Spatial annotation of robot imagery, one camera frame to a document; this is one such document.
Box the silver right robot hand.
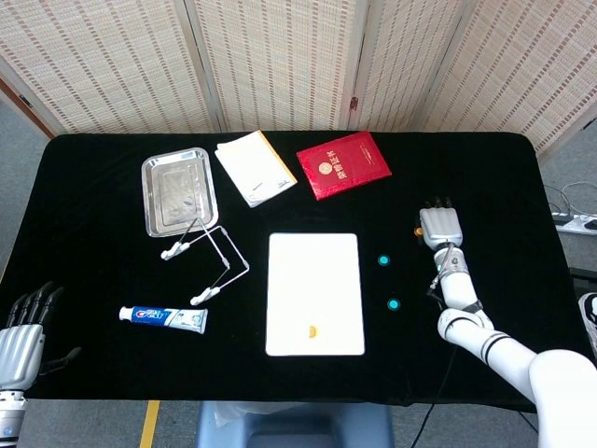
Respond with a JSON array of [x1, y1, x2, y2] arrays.
[[417, 195, 465, 251]]

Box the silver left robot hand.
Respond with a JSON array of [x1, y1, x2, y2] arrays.
[[0, 280, 83, 388]]

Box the blue gray robot base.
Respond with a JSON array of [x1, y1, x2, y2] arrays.
[[194, 399, 396, 448]]

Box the white rectangular board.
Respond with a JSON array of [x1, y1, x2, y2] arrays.
[[264, 231, 367, 358]]

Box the red certificate book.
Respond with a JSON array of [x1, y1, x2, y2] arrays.
[[296, 131, 393, 202]]

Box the blue white toothpaste tube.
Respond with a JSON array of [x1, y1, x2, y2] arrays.
[[118, 305, 209, 335]]

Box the white power strip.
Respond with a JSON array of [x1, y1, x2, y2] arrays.
[[552, 212, 597, 236]]

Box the yellow floor tape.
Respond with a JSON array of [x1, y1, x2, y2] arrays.
[[139, 399, 161, 448]]

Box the black tablecloth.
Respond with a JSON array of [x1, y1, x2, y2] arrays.
[[0, 130, 590, 416]]

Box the woven folding screen panel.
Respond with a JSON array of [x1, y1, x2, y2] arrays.
[[0, 0, 220, 136], [347, 0, 472, 134], [419, 0, 597, 158], [184, 0, 374, 134]]

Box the white sneaker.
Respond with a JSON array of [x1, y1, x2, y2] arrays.
[[577, 292, 597, 351]]

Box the white booklet yellow spine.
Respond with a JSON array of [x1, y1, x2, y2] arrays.
[[214, 130, 299, 209]]

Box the stainless steel tray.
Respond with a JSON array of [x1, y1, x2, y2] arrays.
[[140, 147, 220, 239]]

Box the gray floor cable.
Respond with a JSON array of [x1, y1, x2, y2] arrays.
[[544, 180, 597, 217]]

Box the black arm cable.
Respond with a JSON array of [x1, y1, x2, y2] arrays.
[[411, 285, 461, 448]]

